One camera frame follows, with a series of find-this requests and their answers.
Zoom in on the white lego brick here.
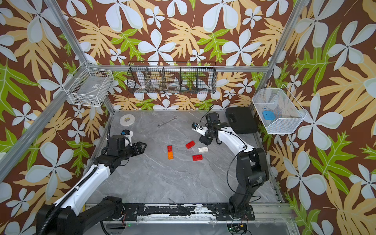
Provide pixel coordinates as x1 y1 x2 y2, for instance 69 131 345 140
198 147 209 153

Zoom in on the orange lego brick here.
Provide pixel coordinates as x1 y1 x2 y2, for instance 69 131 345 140
167 152 174 160

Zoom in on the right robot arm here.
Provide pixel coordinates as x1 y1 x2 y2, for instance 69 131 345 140
202 121 269 219

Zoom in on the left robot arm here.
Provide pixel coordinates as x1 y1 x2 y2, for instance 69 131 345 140
36 132 147 235

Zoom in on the white tape roll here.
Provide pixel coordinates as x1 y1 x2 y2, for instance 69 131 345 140
119 114 136 127

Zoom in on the black plastic case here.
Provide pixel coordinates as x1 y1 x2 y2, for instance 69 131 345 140
225 107 258 134

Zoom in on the blue object in basket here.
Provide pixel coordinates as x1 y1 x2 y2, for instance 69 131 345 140
262 110 276 121

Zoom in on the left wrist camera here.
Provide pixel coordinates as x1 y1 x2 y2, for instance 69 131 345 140
121 129 133 147

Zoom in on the black wire basket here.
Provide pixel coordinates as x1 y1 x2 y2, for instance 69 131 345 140
125 61 217 94

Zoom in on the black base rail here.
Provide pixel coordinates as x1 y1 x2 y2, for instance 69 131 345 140
122 202 255 223

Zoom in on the white wire basket left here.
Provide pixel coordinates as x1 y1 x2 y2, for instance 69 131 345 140
64 62 114 107

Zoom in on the white wire basket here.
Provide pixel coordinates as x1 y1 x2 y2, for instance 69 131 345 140
64 62 114 107
252 86 307 135

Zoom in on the white wire basket right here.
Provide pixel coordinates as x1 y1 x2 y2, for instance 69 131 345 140
252 86 307 135

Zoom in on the aluminium frame post left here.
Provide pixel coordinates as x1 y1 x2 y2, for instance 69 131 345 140
0 0 115 183

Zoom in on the aluminium frame post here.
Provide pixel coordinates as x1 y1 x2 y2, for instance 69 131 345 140
255 1 309 95
0 0 115 183

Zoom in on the aluminium frame back bar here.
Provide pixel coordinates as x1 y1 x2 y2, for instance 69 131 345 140
88 64 269 73

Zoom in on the aluminium frame post right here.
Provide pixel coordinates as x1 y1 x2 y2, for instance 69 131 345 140
255 1 309 95

